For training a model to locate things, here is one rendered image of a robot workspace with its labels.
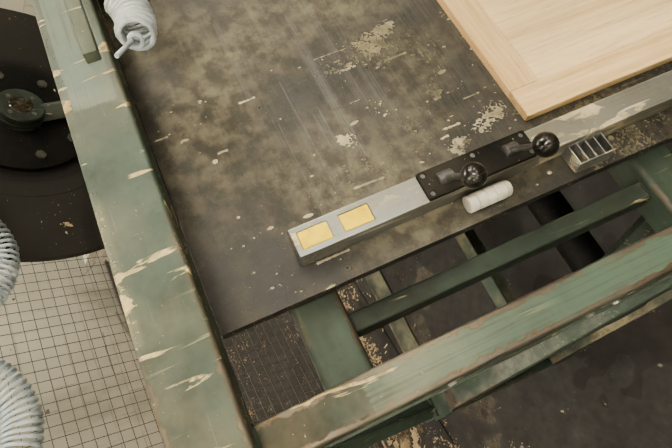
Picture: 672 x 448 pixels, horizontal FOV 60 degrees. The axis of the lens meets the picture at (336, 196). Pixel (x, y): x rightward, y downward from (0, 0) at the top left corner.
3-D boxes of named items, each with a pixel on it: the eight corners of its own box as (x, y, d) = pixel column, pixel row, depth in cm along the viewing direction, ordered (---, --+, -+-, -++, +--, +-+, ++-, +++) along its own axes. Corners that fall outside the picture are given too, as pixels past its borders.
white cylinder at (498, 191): (469, 216, 94) (511, 198, 96) (473, 208, 92) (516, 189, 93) (460, 201, 96) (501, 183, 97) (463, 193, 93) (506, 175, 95)
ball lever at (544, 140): (520, 156, 96) (568, 151, 83) (500, 165, 95) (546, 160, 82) (512, 135, 96) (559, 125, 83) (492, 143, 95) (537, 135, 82)
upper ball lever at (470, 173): (457, 183, 94) (496, 182, 81) (436, 192, 93) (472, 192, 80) (448, 161, 93) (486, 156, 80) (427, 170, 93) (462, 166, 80)
